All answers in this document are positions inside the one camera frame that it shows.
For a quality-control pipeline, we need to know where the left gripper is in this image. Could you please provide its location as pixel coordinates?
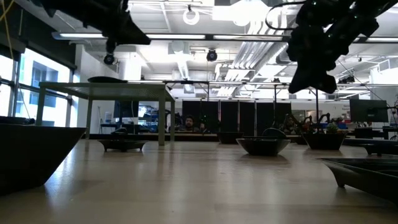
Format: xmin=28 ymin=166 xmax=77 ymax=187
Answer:
xmin=90 ymin=0 xmax=152 ymax=54

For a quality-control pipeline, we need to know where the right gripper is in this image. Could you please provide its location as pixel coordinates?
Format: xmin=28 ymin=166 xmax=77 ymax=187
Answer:
xmin=287 ymin=23 xmax=346 ymax=94

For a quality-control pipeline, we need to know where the black wide tapered mini bowl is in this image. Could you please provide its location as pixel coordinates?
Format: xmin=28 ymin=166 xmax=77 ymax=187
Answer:
xmin=302 ymin=133 xmax=346 ymax=151

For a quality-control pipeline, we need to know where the black curved mini bowl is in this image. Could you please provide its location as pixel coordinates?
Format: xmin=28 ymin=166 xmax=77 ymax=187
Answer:
xmin=235 ymin=137 xmax=292 ymax=157

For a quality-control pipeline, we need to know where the black footed mini plate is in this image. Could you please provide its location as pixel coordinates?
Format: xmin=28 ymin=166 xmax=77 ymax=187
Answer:
xmin=361 ymin=141 xmax=398 ymax=156
xmin=98 ymin=139 xmax=149 ymax=153

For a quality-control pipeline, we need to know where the black small tapered mini bowl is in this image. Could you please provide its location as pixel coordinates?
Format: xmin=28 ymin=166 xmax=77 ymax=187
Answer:
xmin=216 ymin=131 xmax=245 ymax=145

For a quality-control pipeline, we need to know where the black small square mini plate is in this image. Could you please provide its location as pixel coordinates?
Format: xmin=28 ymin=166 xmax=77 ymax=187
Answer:
xmin=317 ymin=157 xmax=398 ymax=205

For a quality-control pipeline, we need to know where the black wavy square mini plate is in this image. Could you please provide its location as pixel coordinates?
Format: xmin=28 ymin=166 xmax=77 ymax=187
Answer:
xmin=0 ymin=123 xmax=87 ymax=196

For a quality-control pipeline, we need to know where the small green background plant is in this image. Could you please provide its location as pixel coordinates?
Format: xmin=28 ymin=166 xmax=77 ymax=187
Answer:
xmin=326 ymin=121 xmax=340 ymax=134

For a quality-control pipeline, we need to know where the long ceiling light bar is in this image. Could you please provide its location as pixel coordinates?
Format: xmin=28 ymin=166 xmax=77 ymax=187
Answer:
xmin=51 ymin=30 xmax=398 ymax=43

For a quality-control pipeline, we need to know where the black room divider panel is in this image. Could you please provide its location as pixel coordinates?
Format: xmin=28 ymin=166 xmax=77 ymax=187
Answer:
xmin=256 ymin=101 xmax=292 ymax=135
xmin=220 ymin=101 xmax=239 ymax=133
xmin=182 ymin=101 xmax=220 ymax=134
xmin=239 ymin=101 xmax=256 ymax=137

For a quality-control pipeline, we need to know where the black computer monitor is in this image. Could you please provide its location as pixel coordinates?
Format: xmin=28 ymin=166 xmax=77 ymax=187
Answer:
xmin=349 ymin=98 xmax=389 ymax=123

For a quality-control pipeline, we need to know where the white ceiling pipe bundle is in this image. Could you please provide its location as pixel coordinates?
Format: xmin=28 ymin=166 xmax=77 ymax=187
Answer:
xmin=231 ymin=18 xmax=289 ymax=71

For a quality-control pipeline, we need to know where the large bright window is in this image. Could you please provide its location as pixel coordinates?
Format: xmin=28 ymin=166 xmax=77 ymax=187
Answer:
xmin=0 ymin=46 xmax=78 ymax=129

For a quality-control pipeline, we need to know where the person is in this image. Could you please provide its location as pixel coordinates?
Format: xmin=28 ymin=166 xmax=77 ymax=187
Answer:
xmin=178 ymin=114 xmax=200 ymax=133

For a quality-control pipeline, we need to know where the silver ventilation duct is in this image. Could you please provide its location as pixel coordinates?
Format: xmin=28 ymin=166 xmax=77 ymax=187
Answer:
xmin=275 ymin=43 xmax=293 ymax=65

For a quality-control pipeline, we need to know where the dark wall screen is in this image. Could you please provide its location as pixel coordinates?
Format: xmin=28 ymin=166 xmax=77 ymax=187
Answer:
xmin=113 ymin=100 xmax=140 ymax=119

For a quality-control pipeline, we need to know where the white ring ceiling lamp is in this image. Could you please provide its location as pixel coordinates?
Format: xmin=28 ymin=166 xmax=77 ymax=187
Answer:
xmin=182 ymin=8 xmax=201 ymax=26

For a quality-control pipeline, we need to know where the black background rig frame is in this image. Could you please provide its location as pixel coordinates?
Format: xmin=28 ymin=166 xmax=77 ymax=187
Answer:
xmin=163 ymin=79 xmax=321 ymax=136

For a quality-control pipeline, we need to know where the black aluminium table frame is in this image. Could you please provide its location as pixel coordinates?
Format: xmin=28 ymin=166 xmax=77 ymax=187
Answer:
xmin=85 ymin=133 xmax=398 ymax=147

